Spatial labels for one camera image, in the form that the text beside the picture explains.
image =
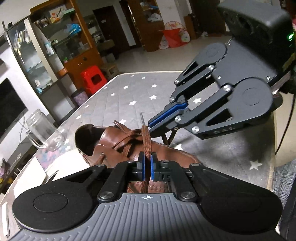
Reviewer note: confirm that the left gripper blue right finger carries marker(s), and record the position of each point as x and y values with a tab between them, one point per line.
173	174

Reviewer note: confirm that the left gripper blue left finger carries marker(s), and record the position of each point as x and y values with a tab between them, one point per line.
120	177

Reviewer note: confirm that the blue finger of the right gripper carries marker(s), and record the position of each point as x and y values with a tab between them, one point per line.
168	110
200	106

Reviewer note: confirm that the brown leather shoe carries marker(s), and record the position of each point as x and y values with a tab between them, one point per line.
85	145

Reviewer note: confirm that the grey star pattern table mat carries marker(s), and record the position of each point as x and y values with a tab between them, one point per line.
226	209

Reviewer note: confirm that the white towel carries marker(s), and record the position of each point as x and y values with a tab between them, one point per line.
68	163

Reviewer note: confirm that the small wooden stool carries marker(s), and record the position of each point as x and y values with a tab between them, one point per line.
110	70

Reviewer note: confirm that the red plastic stool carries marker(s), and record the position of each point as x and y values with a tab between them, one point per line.
93	79

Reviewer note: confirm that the purple patterned bin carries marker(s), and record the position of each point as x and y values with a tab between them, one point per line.
79	96

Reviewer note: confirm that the clear glass mason jar mug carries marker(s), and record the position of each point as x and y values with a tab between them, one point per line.
42	133

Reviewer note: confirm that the white notebook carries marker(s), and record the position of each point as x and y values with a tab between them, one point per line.
33	176

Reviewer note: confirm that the white remote control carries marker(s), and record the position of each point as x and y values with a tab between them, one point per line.
5	219

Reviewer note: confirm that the wooden display cabinet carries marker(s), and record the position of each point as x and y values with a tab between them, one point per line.
51	42

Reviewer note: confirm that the black wall television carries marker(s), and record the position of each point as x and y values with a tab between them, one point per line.
12	108

